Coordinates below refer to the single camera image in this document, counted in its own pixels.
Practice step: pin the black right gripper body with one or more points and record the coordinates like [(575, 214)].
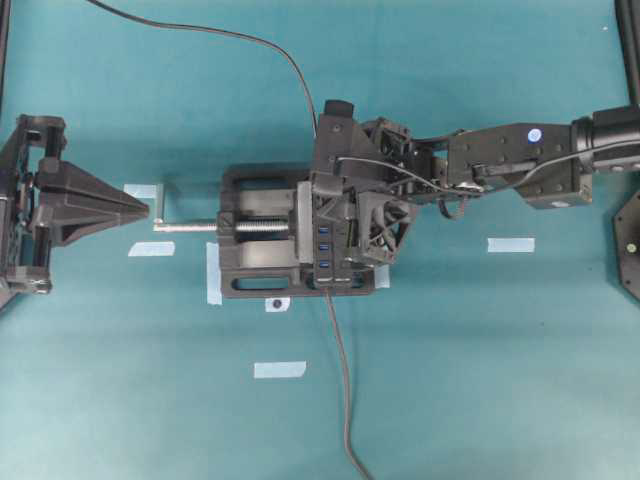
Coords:
[(393, 174)]

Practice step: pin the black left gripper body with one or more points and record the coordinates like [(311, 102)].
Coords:
[(26, 246)]

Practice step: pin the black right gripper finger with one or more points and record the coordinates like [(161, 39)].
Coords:
[(332, 192)]

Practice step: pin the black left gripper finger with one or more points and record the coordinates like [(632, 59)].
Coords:
[(67, 224), (59, 176)]

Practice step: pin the USB plug with black cable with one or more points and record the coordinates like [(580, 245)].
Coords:
[(224, 33)]

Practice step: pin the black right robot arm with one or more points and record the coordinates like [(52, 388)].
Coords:
[(547, 164)]

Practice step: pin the black multiport USB hub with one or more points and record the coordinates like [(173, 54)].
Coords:
[(333, 239)]

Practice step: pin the black bench vise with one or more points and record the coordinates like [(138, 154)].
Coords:
[(265, 235)]

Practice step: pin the blue tape near crank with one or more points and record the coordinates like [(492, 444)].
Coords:
[(141, 191)]

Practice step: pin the blue tape vise right edge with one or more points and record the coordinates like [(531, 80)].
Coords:
[(382, 277)]

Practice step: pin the blue tape vise edge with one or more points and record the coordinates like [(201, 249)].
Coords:
[(382, 277), (213, 275)]

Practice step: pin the blue tape left of vise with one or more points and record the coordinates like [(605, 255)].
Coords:
[(152, 249)]

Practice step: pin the small taped black screw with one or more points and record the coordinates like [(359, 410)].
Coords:
[(277, 304)]

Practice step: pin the blue tape vise left edge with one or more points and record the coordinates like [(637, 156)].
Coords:
[(213, 275)]

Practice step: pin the blue tape right side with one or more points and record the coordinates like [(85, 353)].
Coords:
[(511, 245)]

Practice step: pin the blue tape bottom centre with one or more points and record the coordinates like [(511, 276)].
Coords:
[(279, 370)]

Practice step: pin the silver vise crank handle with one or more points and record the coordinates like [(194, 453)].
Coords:
[(161, 225)]

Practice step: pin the black left frame rail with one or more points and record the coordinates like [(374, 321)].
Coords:
[(5, 15)]

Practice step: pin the black frame rail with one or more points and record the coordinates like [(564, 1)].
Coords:
[(627, 18), (5, 15)]

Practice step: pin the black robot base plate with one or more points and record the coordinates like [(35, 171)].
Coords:
[(626, 237)]

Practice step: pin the black right frame rail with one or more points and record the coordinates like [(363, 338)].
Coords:
[(627, 18)]

